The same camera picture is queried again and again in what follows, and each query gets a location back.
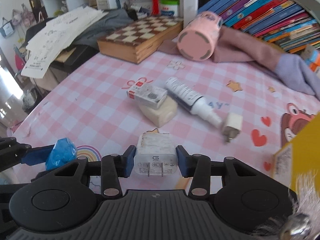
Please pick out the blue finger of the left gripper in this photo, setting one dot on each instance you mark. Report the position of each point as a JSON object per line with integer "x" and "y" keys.
{"x": 37, "y": 155}

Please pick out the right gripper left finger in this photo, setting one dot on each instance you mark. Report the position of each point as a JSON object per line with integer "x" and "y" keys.
{"x": 113, "y": 167}

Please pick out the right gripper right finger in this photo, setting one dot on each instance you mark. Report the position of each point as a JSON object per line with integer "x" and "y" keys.
{"x": 196, "y": 167}

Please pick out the blue wrapper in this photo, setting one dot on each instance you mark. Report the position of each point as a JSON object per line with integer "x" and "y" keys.
{"x": 63, "y": 152}

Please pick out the large white plug charger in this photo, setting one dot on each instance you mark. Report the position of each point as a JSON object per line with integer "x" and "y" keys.
{"x": 155, "y": 155}

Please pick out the small white usb charger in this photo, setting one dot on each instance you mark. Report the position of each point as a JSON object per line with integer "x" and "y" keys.
{"x": 232, "y": 126}

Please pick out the small red white box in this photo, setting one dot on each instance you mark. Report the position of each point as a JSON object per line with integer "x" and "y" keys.
{"x": 147, "y": 94}

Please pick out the beige eraser block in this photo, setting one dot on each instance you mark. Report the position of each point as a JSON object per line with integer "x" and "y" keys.
{"x": 166, "y": 112}

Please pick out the pink checkered table mat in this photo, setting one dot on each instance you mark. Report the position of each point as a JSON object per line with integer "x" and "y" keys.
{"x": 219, "y": 110}

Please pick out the white spray bottle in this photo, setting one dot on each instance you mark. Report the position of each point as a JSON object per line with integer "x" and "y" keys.
{"x": 192, "y": 101}

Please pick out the yellow cardboard box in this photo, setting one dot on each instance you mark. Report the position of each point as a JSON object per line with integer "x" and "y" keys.
{"x": 299, "y": 154}

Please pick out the pink cylindrical cup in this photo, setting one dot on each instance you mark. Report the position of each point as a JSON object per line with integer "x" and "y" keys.
{"x": 197, "y": 41}

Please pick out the wooden chess board box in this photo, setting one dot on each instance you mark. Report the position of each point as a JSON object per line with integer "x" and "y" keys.
{"x": 138, "y": 40}

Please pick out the stack of white papers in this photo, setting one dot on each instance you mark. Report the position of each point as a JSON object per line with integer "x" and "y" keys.
{"x": 57, "y": 35}

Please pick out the pink purple cloth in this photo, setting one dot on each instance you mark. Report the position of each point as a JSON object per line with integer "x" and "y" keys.
{"x": 235, "y": 46}

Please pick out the grey cloth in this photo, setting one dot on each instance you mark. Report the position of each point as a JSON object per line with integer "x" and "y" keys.
{"x": 114, "y": 20}

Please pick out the orange white small boxes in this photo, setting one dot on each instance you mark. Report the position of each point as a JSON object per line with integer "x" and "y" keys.
{"x": 311, "y": 57}

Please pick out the white green lid jar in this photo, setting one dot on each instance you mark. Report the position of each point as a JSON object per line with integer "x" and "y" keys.
{"x": 169, "y": 7}

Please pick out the row of leaning books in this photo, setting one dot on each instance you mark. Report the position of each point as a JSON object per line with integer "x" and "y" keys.
{"x": 288, "y": 24}

